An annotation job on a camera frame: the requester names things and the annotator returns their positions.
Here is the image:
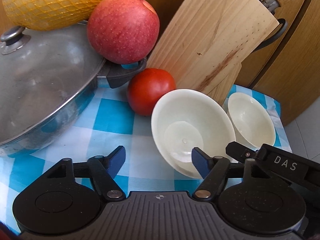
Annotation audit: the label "steel pan with lid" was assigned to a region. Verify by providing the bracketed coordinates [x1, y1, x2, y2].
[1, 21, 146, 156]

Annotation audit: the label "red apple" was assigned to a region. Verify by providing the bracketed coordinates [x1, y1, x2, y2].
[87, 0, 160, 64]

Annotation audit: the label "black scissors in block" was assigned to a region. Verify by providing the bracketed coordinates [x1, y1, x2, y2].
[253, 18, 288, 52]

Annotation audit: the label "yellow netted pomelo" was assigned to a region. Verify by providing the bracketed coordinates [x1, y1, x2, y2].
[2, 0, 102, 31]

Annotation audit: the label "red tomato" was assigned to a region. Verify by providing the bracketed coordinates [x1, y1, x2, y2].
[127, 68, 176, 116]

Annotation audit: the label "cream bowl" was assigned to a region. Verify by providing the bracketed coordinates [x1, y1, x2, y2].
[227, 92, 276, 149]
[151, 89, 236, 179]

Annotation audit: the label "wooden knife block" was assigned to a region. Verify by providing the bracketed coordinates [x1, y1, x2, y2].
[147, 0, 278, 104]

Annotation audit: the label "blue white checkered tablecloth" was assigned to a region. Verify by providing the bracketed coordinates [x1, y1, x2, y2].
[0, 83, 293, 234]

